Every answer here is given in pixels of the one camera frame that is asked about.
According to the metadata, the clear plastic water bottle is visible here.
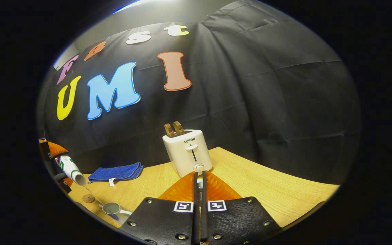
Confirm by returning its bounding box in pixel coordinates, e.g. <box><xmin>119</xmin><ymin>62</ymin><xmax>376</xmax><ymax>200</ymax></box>
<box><xmin>56</xmin><ymin>156</ymin><xmax>87</xmax><ymax>186</ymax></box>

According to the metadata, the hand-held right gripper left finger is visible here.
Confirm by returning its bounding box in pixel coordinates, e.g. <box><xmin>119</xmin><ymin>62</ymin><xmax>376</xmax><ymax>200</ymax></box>
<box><xmin>119</xmin><ymin>171</ymin><xmax>200</xmax><ymax>245</ymax></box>

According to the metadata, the white toaster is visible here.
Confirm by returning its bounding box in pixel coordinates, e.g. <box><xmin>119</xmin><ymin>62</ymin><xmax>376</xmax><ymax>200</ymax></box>
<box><xmin>162</xmin><ymin>130</ymin><xmax>213</xmax><ymax>178</ymax></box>

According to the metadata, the black backdrop cloth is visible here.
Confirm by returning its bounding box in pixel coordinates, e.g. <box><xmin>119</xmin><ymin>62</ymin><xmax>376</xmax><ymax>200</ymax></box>
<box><xmin>36</xmin><ymin>2</ymin><xmax>361</xmax><ymax>186</ymax></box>

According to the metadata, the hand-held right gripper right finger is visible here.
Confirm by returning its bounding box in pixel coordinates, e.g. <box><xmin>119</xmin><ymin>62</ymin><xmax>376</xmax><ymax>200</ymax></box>
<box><xmin>200</xmin><ymin>170</ymin><xmax>282</xmax><ymax>245</ymax></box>

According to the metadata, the folded blue towel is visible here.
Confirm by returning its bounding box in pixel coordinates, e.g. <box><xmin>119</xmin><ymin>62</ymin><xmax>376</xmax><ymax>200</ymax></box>
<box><xmin>88</xmin><ymin>162</ymin><xmax>144</xmax><ymax>186</ymax></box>

